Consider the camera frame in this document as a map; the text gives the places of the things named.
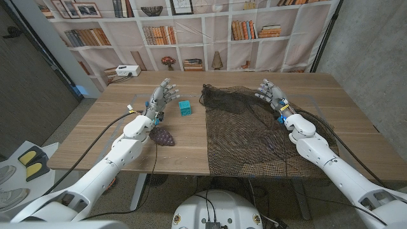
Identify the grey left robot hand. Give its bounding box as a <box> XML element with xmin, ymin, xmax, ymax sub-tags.
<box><xmin>143</xmin><ymin>78</ymin><xmax>181</xmax><ymax>121</ymax></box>

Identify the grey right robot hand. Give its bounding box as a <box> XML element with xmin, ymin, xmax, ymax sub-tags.
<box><xmin>254</xmin><ymin>78</ymin><xmax>295</xmax><ymax>120</ymax></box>

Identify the black power strip cable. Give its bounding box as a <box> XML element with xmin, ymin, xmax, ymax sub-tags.
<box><xmin>109</xmin><ymin>73</ymin><xmax>134</xmax><ymax>85</ymax></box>

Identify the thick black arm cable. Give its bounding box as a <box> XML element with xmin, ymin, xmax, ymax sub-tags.
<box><xmin>294</xmin><ymin>109</ymin><xmax>387</xmax><ymax>189</ymax></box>
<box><xmin>43</xmin><ymin>109</ymin><xmax>144</xmax><ymax>197</ymax></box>

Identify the dark grey perforated panel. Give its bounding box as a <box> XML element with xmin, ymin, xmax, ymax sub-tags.
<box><xmin>0</xmin><ymin>0</ymin><xmax>80</xmax><ymax>158</ymax></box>

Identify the dark brown mesh netting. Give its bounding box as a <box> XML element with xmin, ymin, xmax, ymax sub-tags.
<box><xmin>199</xmin><ymin>83</ymin><xmax>340</xmax><ymax>178</ymax></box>

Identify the white floor mat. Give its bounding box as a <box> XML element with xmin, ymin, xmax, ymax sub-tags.
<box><xmin>0</xmin><ymin>141</ymin><xmax>60</xmax><ymax>214</ymax></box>

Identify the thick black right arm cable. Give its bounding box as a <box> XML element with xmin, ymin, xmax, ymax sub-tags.
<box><xmin>294</xmin><ymin>109</ymin><xmax>387</xmax><ymax>189</ymax></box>

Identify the white power strip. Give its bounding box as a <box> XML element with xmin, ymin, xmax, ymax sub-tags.
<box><xmin>114</xmin><ymin>65</ymin><xmax>142</xmax><ymax>78</ymax></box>

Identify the thin black left wrist cable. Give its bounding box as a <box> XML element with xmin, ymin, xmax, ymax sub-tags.
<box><xmin>81</xmin><ymin>125</ymin><xmax>160</xmax><ymax>221</ymax></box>

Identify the black backdrop stand pole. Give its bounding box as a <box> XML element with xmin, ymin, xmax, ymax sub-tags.
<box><xmin>310</xmin><ymin>0</ymin><xmax>344</xmax><ymax>73</ymax></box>

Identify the white table leg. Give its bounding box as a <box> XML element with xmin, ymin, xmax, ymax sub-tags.
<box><xmin>129</xmin><ymin>173</ymin><xmax>149</xmax><ymax>212</ymax></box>

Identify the grey table leg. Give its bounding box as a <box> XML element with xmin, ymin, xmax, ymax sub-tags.
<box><xmin>291</xmin><ymin>177</ymin><xmax>312</xmax><ymax>221</ymax></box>

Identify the black round floor object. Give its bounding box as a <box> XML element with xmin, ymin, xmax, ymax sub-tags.
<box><xmin>146</xmin><ymin>174</ymin><xmax>169</xmax><ymax>187</ymax></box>

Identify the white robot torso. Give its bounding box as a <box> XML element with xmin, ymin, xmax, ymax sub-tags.
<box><xmin>171</xmin><ymin>190</ymin><xmax>264</xmax><ymax>229</ymax></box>

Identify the printed bookshelf backdrop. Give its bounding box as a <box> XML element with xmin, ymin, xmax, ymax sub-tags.
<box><xmin>34</xmin><ymin>0</ymin><xmax>341</xmax><ymax>93</ymax></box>

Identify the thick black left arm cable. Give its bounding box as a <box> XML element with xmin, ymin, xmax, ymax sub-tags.
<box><xmin>43</xmin><ymin>109</ymin><xmax>144</xmax><ymax>197</ymax></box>

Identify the teal cup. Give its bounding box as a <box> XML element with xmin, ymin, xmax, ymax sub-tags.
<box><xmin>178</xmin><ymin>100</ymin><xmax>193</xmax><ymax>117</ymax></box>

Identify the yellow black foot pedal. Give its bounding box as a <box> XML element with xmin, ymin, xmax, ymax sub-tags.
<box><xmin>24</xmin><ymin>158</ymin><xmax>51</xmax><ymax>183</ymax></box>
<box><xmin>17</xmin><ymin>145</ymin><xmax>45</xmax><ymax>167</ymax></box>

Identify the purple grape bunch toy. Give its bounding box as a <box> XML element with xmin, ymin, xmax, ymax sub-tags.
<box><xmin>148</xmin><ymin>126</ymin><xmax>176</xmax><ymax>147</ymax></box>

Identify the black door handle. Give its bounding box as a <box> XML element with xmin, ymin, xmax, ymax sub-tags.
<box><xmin>2</xmin><ymin>25</ymin><xmax>22</xmax><ymax>39</ymax></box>

